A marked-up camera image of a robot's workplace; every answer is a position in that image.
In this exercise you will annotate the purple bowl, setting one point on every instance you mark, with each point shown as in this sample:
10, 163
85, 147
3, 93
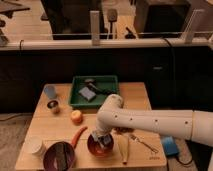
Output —
49, 161

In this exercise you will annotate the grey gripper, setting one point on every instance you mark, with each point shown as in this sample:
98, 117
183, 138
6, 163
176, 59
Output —
103, 140

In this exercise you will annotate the white railing bar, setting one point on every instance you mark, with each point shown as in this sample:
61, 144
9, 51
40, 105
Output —
103, 44

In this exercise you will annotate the black brush in tray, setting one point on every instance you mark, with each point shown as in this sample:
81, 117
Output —
90, 83

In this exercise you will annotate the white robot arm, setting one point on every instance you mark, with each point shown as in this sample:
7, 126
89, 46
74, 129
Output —
196, 126

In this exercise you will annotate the red bowl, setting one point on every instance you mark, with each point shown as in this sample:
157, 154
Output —
95, 149

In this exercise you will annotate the white cup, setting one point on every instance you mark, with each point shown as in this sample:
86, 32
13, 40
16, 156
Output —
34, 146

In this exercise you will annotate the green plastic tray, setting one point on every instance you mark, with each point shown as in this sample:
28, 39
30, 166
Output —
109, 82

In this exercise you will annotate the wooden spatula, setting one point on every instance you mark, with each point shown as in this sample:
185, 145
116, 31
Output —
123, 144

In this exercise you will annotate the metal fork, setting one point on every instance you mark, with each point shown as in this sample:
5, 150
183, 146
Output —
135, 138

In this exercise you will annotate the dark spatula in purple bowl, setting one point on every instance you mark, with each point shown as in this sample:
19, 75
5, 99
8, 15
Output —
60, 157

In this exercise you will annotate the orange apple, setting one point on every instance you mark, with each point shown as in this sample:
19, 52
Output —
76, 116

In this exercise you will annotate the blue box on floor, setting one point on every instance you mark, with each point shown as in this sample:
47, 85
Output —
169, 146

